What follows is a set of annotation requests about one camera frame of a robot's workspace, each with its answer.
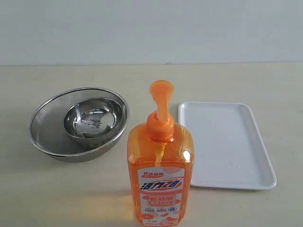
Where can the orange pump soap bottle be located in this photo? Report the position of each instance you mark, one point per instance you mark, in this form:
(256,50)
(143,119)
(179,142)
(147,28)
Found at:
(161,156)

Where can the small stainless steel bowl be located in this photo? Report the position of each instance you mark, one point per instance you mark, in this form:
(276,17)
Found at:
(95,121)

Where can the white rectangular plastic tray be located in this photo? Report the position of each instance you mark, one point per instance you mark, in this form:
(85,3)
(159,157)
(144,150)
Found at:
(229,150)

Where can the steel mesh strainer basket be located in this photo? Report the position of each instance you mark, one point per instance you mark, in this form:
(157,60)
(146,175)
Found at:
(47,133)

